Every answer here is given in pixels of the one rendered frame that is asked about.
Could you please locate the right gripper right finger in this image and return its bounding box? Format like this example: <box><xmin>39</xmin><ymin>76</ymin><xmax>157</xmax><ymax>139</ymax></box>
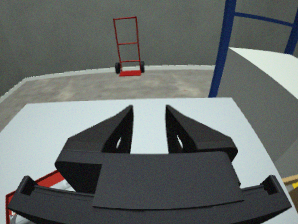
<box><xmin>165</xmin><ymin>104</ymin><xmax>238</xmax><ymax>162</ymax></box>

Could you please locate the red scrap tray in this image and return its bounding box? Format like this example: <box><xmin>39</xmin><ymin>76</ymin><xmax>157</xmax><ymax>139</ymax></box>
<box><xmin>5</xmin><ymin>170</ymin><xmax>64</xmax><ymax>224</ymax></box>

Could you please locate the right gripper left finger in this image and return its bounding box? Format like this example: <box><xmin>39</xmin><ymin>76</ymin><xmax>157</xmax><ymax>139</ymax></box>
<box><xmin>61</xmin><ymin>105</ymin><xmax>134</xmax><ymax>153</ymax></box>

